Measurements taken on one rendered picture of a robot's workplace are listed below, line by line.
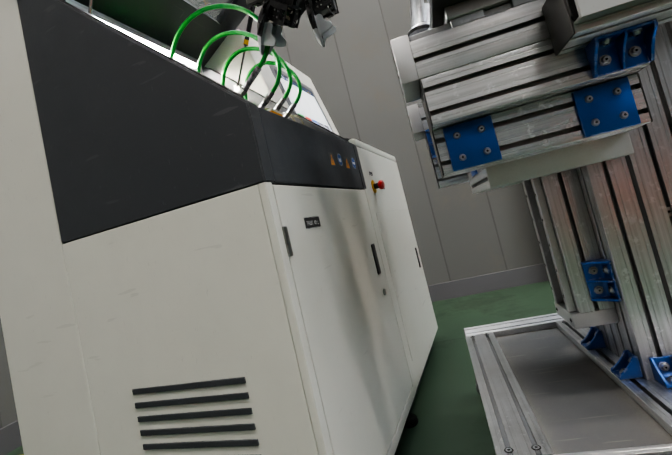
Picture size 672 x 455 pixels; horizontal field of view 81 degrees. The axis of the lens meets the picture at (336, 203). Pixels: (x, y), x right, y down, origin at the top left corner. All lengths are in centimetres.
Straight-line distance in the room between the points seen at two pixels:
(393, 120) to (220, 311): 248
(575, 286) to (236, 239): 75
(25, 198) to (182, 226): 50
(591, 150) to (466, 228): 217
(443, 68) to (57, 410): 118
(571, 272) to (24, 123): 136
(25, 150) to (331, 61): 249
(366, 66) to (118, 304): 264
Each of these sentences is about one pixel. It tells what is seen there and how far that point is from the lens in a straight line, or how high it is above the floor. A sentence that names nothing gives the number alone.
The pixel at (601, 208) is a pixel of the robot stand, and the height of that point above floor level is 59.
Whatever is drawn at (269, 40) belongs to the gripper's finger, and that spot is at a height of 123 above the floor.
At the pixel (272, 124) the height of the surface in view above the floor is 92.
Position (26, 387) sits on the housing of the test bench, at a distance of 136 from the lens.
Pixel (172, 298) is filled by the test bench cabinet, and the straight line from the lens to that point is 92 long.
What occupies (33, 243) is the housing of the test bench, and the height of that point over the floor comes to 81.
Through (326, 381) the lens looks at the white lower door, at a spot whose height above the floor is 38.
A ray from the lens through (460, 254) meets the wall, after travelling 305.
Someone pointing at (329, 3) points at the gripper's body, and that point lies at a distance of 130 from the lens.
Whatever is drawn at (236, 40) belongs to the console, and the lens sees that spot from 176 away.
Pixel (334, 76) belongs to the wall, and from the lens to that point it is 329.
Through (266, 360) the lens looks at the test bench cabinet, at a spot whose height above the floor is 46.
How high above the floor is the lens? 67
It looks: 4 degrees up
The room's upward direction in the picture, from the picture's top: 13 degrees counter-clockwise
